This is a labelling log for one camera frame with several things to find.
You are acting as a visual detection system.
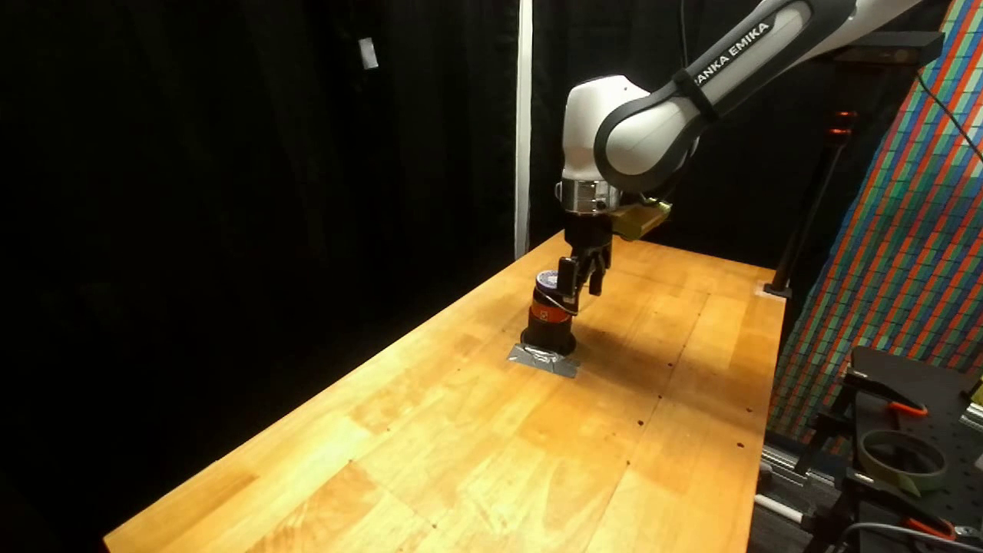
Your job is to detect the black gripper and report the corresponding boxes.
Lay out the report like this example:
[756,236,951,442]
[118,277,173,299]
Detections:
[552,209,616,309]

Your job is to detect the small orange black object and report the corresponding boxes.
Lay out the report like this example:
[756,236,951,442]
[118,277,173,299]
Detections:
[519,267,580,358]

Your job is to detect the white vertical pole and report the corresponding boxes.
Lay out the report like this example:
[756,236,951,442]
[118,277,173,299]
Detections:
[511,0,536,260]

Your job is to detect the black tripod stand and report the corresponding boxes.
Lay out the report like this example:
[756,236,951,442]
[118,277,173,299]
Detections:
[765,98,865,301]

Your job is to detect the small white tag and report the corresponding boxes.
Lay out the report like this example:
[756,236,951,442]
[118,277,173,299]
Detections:
[356,34,384,75]

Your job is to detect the multicoloured woven cloth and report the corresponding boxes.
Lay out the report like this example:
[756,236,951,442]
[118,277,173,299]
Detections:
[769,0,983,445]

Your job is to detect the roll of tape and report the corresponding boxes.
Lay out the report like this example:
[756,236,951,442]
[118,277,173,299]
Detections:
[854,424,951,493]

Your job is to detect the black perforated plate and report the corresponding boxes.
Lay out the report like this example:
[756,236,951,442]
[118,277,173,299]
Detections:
[833,345,983,542]

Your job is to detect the ribbed aluminium rail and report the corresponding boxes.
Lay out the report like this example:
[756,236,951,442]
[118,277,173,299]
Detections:
[753,437,854,529]

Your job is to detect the red handled clamp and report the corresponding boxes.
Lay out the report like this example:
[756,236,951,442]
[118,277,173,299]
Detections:
[882,397,934,424]

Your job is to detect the black cable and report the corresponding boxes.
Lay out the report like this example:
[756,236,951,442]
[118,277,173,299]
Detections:
[911,64,983,163]

